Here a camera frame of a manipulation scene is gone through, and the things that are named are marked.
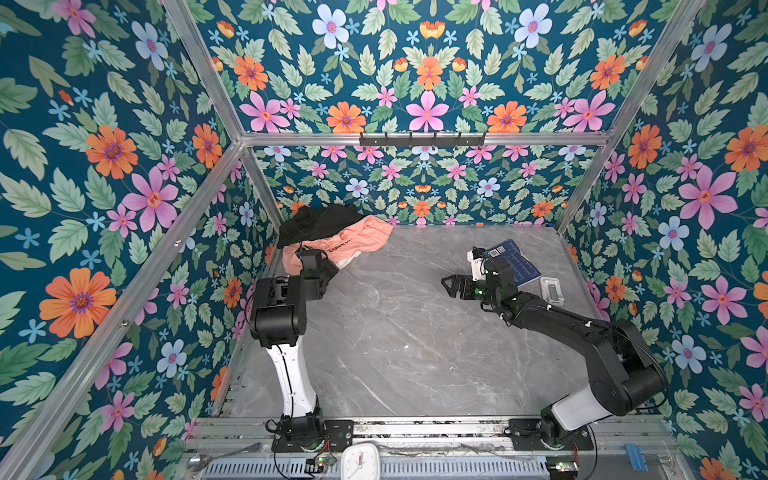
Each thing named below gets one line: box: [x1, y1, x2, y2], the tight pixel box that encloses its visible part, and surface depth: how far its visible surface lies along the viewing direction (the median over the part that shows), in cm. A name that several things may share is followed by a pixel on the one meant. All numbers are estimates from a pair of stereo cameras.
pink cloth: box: [282, 216, 394, 275], surface depth 113 cm
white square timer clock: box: [341, 443, 380, 480], surface depth 69 cm
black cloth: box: [277, 205, 364, 249], surface depth 111 cm
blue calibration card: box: [485, 239, 542, 287], surface depth 110 cm
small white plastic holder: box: [539, 276, 565, 306], surface depth 103 cm
